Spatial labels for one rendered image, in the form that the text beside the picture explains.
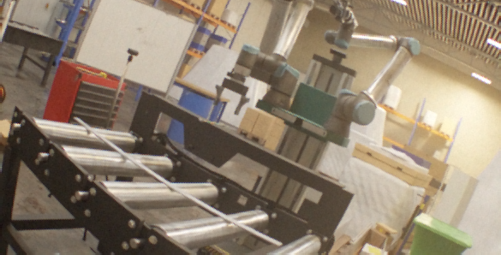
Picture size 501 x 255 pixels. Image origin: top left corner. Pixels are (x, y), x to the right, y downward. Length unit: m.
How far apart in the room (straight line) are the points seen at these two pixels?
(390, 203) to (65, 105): 3.82
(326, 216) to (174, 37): 5.34
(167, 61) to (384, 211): 4.15
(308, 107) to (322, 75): 0.25
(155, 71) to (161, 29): 0.68
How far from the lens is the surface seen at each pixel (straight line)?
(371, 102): 2.53
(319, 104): 2.88
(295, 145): 3.00
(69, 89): 4.02
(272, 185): 3.06
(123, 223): 1.34
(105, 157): 1.87
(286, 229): 2.06
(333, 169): 10.25
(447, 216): 5.28
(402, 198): 5.09
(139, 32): 6.68
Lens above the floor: 1.44
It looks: 4 degrees down
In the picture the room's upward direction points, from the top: 23 degrees clockwise
